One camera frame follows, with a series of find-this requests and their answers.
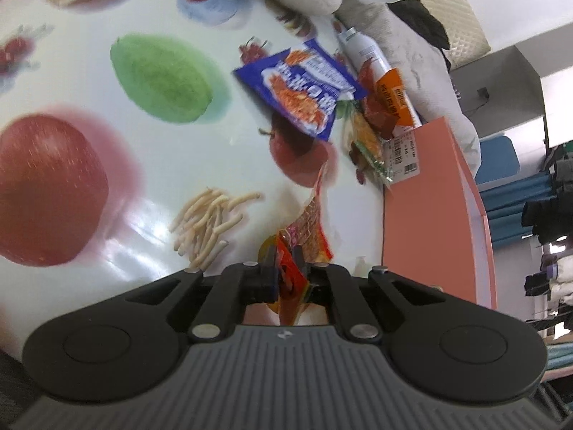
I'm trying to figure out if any fruit-printed mat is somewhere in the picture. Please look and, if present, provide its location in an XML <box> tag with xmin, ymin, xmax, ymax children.
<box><xmin>0</xmin><ymin>0</ymin><xmax>386</xmax><ymax>368</ymax></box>

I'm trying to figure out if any blue chair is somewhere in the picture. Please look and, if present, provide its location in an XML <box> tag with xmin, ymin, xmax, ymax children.
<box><xmin>475</xmin><ymin>137</ymin><xmax>522</xmax><ymax>184</ymax></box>

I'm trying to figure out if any black jacket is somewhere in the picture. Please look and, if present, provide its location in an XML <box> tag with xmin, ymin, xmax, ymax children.
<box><xmin>394</xmin><ymin>0</ymin><xmax>451</xmax><ymax>70</ymax></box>

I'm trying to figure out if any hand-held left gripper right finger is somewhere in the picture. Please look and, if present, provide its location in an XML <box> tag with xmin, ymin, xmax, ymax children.
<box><xmin>291</xmin><ymin>246</ymin><xmax>444</xmax><ymax>343</ymax></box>

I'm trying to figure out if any blue snack packet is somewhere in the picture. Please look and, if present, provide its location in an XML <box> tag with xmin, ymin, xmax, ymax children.
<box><xmin>233</xmin><ymin>39</ymin><xmax>369</xmax><ymax>142</ymax></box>

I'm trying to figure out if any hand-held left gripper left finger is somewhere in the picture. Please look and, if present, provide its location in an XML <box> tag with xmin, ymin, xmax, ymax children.
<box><xmin>125</xmin><ymin>251</ymin><xmax>276</xmax><ymax>341</ymax></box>

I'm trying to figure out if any black coat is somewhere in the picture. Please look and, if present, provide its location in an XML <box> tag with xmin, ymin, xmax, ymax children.
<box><xmin>521</xmin><ymin>197</ymin><xmax>573</xmax><ymax>245</ymax></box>

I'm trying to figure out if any blue curtain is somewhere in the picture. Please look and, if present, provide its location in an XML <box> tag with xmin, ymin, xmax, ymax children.
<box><xmin>481</xmin><ymin>172</ymin><xmax>560</xmax><ymax>252</ymax></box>

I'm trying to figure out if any pink cardboard box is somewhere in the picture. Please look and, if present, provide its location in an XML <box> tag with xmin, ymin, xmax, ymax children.
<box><xmin>382</xmin><ymin>115</ymin><xmax>499</xmax><ymax>312</ymax></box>

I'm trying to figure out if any grey wall cabinet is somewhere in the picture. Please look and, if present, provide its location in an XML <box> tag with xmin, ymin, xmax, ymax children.
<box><xmin>448</xmin><ymin>42</ymin><xmax>549</xmax><ymax>144</ymax></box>

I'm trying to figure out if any grey duvet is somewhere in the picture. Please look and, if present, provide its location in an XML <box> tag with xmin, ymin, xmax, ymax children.
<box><xmin>333</xmin><ymin>0</ymin><xmax>482</xmax><ymax>180</ymax></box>

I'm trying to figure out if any green-edged snack packet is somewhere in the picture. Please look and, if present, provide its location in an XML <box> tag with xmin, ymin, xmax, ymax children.
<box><xmin>342</xmin><ymin>101</ymin><xmax>395</xmax><ymax>186</ymax></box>

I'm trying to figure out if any grey coat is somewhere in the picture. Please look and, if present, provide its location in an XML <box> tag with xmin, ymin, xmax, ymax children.
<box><xmin>539</xmin><ymin>141</ymin><xmax>573</xmax><ymax>189</ymax></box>

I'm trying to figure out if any red orange snack packet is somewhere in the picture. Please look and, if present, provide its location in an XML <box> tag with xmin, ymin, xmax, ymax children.
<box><xmin>275</xmin><ymin>163</ymin><xmax>334</xmax><ymax>325</ymax></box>

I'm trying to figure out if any white spray bottle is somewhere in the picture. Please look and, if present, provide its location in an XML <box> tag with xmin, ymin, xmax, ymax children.
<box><xmin>336</xmin><ymin>27</ymin><xmax>424</xmax><ymax>128</ymax></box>

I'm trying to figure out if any cream quilted headboard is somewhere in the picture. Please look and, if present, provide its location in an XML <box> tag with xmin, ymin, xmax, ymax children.
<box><xmin>412</xmin><ymin>0</ymin><xmax>491</xmax><ymax>70</ymax></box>

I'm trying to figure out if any white puffer jacket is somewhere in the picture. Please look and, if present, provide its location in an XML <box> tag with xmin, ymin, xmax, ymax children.
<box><xmin>544</xmin><ymin>242</ymin><xmax>573</xmax><ymax>310</ymax></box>

